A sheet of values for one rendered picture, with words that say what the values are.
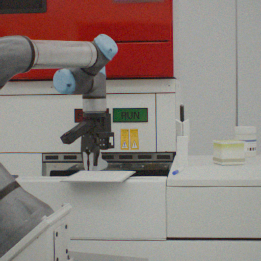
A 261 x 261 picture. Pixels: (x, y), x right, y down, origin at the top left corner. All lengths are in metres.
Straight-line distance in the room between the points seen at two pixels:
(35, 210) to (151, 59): 1.01
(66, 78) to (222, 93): 1.84
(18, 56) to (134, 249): 0.55
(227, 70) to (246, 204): 2.14
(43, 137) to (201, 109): 1.58
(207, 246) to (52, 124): 0.85
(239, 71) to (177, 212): 2.16
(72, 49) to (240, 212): 0.63
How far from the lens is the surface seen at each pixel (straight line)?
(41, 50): 1.77
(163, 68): 2.21
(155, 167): 2.26
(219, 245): 1.67
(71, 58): 1.86
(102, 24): 2.24
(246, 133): 2.18
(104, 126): 2.14
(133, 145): 2.27
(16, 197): 1.33
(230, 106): 3.75
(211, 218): 1.66
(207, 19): 3.76
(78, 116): 2.29
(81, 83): 2.02
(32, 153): 2.34
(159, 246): 1.68
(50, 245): 1.29
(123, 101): 2.27
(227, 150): 1.94
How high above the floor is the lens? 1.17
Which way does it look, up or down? 3 degrees down
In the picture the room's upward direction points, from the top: 1 degrees counter-clockwise
